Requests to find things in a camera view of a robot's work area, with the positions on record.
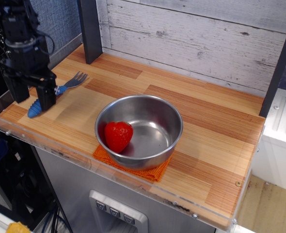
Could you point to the orange cloth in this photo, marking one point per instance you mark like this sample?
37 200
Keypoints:
154 174

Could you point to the stainless steel bowl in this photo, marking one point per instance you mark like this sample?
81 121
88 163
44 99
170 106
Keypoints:
157 127

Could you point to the dark shelf post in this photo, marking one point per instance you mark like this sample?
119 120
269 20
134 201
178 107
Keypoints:
90 29
274 84

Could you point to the silver dispenser button panel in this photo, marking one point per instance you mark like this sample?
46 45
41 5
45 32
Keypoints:
112 216

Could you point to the red toy strawberry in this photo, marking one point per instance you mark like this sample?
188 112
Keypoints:
118 135

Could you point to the blue handled metal fork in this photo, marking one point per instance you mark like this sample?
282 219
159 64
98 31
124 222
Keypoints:
35 109

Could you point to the white ribbed appliance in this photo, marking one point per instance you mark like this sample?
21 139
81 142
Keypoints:
269 162

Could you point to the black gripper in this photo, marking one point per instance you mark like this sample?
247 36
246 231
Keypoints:
27 65

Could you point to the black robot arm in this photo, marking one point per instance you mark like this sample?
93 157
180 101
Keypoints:
19 21

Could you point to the dark left shelf post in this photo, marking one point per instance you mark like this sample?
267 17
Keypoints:
90 29

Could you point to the dark right shelf post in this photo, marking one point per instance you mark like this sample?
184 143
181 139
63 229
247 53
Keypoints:
274 84

